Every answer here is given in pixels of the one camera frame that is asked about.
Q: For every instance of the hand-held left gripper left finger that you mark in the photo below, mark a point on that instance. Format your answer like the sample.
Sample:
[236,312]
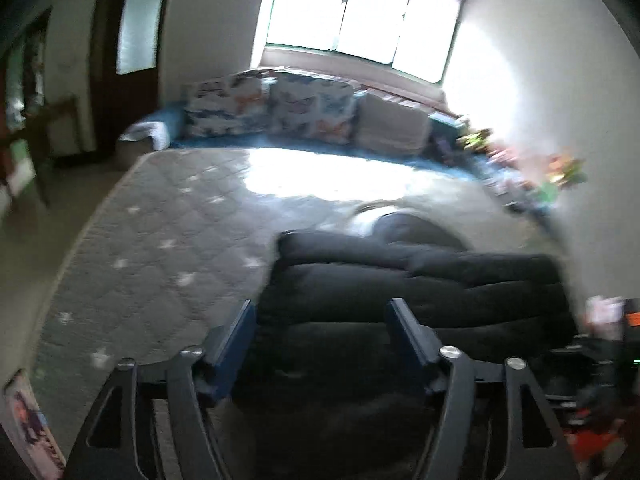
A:
[235,340]

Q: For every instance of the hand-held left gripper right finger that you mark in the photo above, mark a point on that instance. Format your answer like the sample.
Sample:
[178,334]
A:
[410,335]

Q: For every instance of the black puffer jacket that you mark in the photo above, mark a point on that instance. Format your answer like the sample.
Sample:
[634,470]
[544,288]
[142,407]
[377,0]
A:
[375,280]

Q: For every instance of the white plastic bag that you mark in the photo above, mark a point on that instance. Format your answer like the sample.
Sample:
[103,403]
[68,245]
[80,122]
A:
[602,312]

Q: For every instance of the red plastic basket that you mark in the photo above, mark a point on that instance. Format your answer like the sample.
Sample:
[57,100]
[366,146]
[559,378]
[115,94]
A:
[595,442]

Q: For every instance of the grey star quilted mat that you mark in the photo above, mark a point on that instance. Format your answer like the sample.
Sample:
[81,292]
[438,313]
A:
[165,220]

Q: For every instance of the clear plastic bag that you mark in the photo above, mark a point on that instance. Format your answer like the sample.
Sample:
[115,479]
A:
[515,187]

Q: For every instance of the purple cloth item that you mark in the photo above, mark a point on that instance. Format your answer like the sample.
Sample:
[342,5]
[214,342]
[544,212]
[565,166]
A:
[442,143]

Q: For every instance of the pink plush toy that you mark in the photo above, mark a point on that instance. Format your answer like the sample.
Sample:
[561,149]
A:
[500,156]

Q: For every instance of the blue sofa bench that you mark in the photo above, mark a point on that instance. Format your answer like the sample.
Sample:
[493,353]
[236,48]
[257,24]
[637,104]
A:
[210,141]

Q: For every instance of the white green plush toy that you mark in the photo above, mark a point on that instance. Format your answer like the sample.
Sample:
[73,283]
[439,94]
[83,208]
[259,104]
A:
[472,140]

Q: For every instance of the white cushion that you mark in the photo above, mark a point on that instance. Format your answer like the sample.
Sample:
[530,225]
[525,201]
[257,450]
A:
[392,122]

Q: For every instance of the printed picture book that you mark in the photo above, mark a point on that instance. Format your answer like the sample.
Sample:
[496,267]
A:
[32,425]

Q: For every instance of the white striped towel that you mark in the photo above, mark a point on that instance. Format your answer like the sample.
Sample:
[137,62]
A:
[147,132]

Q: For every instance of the butterfly print cushion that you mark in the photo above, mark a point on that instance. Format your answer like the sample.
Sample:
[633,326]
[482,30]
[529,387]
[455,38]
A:
[225,107]
[312,110]

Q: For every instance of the brown wooden door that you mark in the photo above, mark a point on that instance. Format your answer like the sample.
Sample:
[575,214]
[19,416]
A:
[105,100]

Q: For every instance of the green framed window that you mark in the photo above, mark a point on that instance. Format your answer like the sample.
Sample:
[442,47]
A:
[370,15]

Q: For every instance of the wooden shelf with items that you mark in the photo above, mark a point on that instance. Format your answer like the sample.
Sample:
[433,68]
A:
[15,100]

